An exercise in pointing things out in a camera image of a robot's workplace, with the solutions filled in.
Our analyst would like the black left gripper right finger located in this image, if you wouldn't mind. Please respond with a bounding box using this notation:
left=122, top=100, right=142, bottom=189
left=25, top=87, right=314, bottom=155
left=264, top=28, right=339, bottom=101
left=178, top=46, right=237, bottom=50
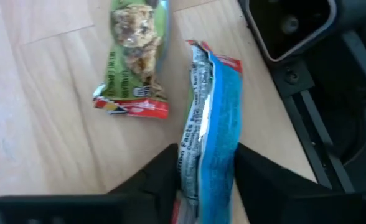
left=235, top=143, right=366, bottom=224

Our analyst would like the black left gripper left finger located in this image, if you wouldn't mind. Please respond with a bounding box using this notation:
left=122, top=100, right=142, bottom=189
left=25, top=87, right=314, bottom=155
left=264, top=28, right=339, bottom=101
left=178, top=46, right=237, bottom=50
left=0, top=143, right=181, bottom=224

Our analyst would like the granola bar blue wrapper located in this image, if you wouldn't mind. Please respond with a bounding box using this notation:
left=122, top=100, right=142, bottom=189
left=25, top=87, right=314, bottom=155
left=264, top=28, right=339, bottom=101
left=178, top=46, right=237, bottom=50
left=171, top=39, right=244, bottom=224

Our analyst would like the granola bar green wrapper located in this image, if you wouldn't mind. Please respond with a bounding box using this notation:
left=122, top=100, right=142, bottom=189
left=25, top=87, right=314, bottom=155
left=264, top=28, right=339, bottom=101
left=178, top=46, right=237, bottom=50
left=92, top=0, right=171, bottom=120

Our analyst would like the black exterior camera housing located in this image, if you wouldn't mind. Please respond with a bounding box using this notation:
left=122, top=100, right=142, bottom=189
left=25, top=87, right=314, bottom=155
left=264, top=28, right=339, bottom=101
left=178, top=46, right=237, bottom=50
left=238, top=0, right=338, bottom=63

